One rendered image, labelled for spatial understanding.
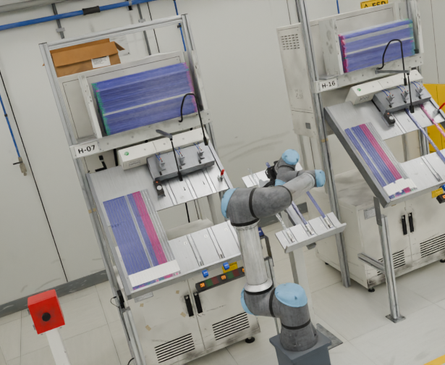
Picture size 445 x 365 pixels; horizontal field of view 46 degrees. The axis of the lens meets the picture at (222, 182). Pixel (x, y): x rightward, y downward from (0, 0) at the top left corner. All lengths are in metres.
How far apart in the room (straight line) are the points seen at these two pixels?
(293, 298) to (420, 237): 1.71
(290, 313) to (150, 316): 1.06
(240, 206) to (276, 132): 2.82
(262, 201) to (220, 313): 1.26
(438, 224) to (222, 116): 1.97
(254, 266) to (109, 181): 1.06
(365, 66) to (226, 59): 1.55
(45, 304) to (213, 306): 0.94
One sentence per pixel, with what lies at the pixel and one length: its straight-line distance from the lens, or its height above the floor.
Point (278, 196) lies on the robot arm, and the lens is 1.94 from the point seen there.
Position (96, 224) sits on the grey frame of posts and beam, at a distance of 2.92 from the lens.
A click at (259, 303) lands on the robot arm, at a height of 0.74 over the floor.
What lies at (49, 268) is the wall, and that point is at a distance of 4.50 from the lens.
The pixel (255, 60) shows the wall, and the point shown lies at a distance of 4.62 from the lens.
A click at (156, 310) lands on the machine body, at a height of 0.43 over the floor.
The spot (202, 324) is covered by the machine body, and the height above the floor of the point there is 0.25.
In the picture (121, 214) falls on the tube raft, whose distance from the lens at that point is 2.68.
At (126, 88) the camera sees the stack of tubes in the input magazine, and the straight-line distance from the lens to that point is 2.76.
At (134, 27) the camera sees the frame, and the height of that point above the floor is 1.88.
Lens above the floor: 1.77
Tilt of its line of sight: 16 degrees down
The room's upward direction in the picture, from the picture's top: 12 degrees counter-clockwise
